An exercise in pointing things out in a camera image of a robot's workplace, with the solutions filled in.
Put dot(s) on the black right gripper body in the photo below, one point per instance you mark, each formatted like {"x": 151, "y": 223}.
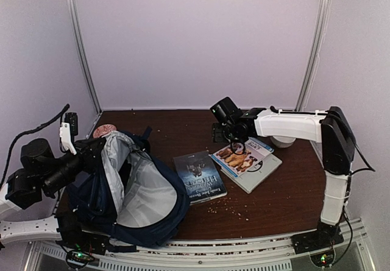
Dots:
{"x": 228, "y": 135}

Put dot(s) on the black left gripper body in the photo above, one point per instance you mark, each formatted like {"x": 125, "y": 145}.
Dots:
{"x": 53, "y": 181}

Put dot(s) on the navy blue backpack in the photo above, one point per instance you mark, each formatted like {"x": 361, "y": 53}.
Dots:
{"x": 130, "y": 195}

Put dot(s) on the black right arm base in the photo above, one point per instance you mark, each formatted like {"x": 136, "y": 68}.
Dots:
{"x": 324, "y": 236}

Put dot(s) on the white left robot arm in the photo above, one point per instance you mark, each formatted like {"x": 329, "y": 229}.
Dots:
{"x": 12, "y": 201}

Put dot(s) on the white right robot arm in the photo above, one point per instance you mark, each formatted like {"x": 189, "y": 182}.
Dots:
{"x": 341, "y": 155}

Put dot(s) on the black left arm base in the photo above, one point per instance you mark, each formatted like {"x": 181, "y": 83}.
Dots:
{"x": 72, "y": 235}

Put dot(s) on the dog picture book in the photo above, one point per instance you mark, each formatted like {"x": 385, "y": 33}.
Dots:
{"x": 238, "y": 158}

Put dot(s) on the white bowl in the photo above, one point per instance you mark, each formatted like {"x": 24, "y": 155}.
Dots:
{"x": 282, "y": 142}

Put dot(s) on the pale green notebook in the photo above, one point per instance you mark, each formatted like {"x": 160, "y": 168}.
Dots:
{"x": 249, "y": 180}

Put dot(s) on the dark Wuthering Heights book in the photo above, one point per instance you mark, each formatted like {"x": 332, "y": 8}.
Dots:
{"x": 200, "y": 177}

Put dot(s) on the orange patterned bowl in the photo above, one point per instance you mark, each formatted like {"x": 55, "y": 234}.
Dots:
{"x": 103, "y": 130}

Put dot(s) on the aluminium front rail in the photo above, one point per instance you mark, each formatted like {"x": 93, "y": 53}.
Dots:
{"x": 276, "y": 252}

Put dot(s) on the aluminium frame post right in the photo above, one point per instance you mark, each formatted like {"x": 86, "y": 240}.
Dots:
{"x": 314, "y": 55}

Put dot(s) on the aluminium frame post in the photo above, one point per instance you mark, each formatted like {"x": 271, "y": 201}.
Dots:
{"x": 314, "y": 55}
{"x": 72, "y": 6}

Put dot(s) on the aluminium frame post left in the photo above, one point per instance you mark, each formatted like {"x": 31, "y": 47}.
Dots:
{"x": 72, "y": 6}

